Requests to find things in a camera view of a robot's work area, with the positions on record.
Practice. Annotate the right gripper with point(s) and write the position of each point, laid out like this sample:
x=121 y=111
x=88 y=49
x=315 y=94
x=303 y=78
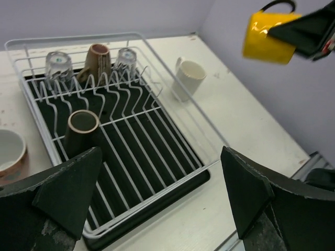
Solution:
x=311 y=35

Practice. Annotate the left clear drinking glass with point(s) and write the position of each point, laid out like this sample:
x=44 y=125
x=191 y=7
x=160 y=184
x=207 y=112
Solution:
x=58 y=66

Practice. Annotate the brown striped mug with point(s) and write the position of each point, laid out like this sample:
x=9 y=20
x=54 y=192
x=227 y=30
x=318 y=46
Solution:
x=98 y=61

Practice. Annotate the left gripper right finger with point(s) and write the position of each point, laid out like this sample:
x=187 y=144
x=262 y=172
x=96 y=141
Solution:
x=274 y=212

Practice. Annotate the clear drinking glass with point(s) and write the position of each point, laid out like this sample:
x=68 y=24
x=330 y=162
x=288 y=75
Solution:
x=58 y=66
x=126 y=62

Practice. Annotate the yellow mug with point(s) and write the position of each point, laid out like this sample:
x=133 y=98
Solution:
x=259 y=45

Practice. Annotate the pink floral mug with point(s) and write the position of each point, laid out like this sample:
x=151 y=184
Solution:
x=14 y=157

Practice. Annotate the white faceted mug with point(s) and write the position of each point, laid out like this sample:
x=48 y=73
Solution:
x=191 y=75

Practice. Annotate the black tumbler cup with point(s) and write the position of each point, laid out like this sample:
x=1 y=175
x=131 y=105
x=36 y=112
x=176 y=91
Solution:
x=81 y=126

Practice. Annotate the right clear drinking glass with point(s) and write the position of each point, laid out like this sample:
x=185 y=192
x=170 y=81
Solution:
x=126 y=62

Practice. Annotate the black drip tray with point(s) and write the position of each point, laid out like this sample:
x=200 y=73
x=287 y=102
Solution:
x=147 y=164

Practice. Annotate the white wire dish rack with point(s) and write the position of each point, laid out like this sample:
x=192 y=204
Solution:
x=28 y=58

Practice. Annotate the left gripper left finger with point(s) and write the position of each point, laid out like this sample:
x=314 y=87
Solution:
x=48 y=210

